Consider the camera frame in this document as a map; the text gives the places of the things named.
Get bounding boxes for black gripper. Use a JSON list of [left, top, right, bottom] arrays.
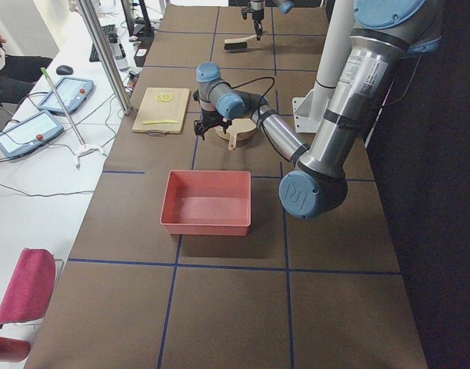
[[194, 110, 232, 140], [241, 0, 265, 41]]

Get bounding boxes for beige hand brush black bristles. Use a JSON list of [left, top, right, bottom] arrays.
[[223, 35, 257, 51]]

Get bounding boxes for beige plastic dustpan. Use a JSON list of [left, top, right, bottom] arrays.
[[215, 118, 257, 151]]

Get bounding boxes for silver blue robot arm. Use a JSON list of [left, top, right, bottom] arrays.
[[194, 1, 444, 219], [241, 0, 295, 41]]

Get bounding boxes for pink plastic bin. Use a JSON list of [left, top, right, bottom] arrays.
[[160, 170, 252, 236]]

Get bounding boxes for lower lemon slice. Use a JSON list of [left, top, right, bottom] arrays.
[[158, 95, 172, 103]]

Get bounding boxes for bamboo cutting board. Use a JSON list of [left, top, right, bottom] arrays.
[[132, 88, 190, 135]]

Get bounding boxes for yellow plastic knife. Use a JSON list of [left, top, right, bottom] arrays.
[[142, 119, 178, 125]]

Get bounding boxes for clear water bottle black cap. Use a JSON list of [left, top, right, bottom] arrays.
[[107, 32, 129, 71]]

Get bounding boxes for black monitor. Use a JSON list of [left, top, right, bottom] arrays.
[[121, 0, 155, 37]]

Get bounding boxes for metal rod green tip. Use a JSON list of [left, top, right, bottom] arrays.
[[41, 68, 107, 169]]

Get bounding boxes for far blue teach pendant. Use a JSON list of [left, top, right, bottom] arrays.
[[37, 76, 95, 116]]

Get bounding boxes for blue teach pendant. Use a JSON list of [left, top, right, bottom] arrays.
[[0, 110, 64, 158], [37, 76, 95, 116]]

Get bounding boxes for black keyboard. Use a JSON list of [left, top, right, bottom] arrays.
[[88, 25, 116, 62]]

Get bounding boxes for black computer mouse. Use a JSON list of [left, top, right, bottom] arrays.
[[55, 65, 74, 75]]

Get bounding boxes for near blue teach pendant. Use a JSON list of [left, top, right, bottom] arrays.
[[0, 110, 64, 158]]

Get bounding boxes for person in dark trousers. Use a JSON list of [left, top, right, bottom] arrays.
[[0, 34, 53, 104]]

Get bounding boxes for magenta cloth on stand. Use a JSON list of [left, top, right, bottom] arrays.
[[0, 248, 57, 329]]

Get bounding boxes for red object table corner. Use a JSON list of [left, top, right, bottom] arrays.
[[0, 337, 31, 363]]

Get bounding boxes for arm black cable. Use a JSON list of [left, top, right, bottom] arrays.
[[230, 75, 276, 116]]

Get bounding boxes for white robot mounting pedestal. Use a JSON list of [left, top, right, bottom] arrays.
[[292, 0, 355, 133]]

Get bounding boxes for aluminium frame post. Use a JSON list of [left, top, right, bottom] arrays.
[[77, 0, 132, 115]]

